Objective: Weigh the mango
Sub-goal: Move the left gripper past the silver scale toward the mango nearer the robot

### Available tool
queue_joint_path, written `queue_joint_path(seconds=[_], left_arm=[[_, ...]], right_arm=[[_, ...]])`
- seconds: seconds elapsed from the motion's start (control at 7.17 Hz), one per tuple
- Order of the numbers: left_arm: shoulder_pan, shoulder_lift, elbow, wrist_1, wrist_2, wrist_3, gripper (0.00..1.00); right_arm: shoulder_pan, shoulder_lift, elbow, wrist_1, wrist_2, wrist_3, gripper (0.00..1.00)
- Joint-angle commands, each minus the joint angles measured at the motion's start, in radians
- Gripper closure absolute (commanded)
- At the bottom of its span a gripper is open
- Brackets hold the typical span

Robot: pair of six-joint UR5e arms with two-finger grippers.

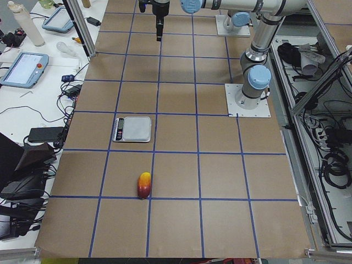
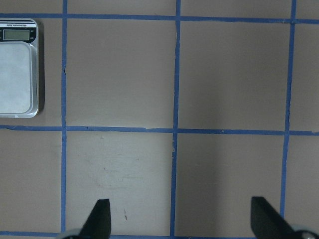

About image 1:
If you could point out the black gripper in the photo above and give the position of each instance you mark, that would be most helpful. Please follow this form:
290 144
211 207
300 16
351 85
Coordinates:
159 8

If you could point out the red yellow mango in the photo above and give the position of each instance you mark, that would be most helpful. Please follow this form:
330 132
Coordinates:
144 185

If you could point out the black power brick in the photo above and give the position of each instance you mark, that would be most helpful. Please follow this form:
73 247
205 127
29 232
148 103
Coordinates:
93 21

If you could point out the blue teach pendant far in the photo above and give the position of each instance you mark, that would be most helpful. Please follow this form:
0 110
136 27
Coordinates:
59 21

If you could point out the blue teach pendant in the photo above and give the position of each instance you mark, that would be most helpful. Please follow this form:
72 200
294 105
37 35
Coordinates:
59 21
26 70

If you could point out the clear light bulb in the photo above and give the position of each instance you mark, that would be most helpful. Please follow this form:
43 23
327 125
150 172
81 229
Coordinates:
62 47

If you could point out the small blue box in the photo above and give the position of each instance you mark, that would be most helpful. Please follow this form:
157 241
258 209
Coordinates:
67 78

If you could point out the silver digital kitchen scale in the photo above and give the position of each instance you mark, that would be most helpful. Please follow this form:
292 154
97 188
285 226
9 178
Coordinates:
132 129

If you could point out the white cylindrical bottle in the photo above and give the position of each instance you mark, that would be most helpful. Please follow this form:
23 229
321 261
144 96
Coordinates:
22 16

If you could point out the blue teach pendant near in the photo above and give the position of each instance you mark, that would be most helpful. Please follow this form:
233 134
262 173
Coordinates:
26 70

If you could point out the black power adapter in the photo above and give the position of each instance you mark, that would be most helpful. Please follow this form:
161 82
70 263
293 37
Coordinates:
45 134

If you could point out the black laptop stand equipment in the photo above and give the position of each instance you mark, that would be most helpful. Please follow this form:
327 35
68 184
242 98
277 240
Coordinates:
25 170

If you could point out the aluminium frame post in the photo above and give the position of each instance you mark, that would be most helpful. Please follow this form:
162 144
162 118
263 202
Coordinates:
79 23

